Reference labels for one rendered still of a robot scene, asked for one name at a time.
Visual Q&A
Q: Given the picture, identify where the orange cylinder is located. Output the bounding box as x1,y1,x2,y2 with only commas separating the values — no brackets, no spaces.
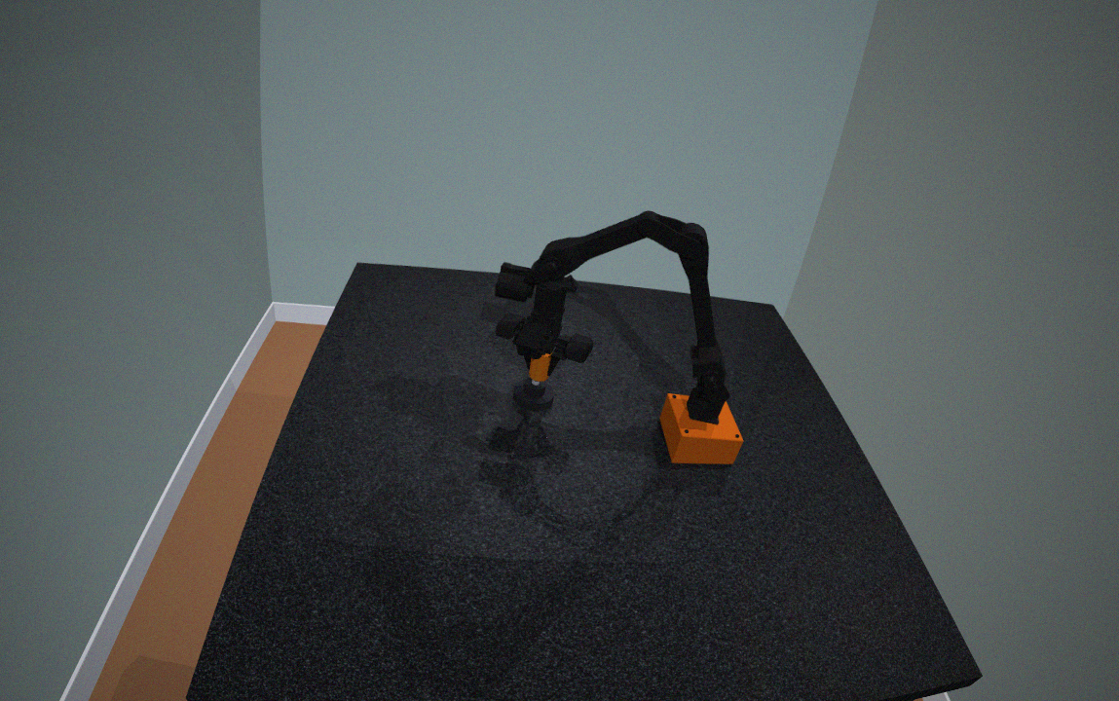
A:
529,353,551,382

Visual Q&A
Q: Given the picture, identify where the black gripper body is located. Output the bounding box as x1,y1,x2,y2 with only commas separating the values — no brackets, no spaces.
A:
496,303,593,363

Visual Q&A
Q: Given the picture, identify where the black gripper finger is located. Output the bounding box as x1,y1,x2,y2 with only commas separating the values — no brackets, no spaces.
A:
513,339,532,370
547,349,567,376

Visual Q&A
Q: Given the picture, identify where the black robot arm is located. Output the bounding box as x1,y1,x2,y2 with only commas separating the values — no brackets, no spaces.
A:
495,211,730,424

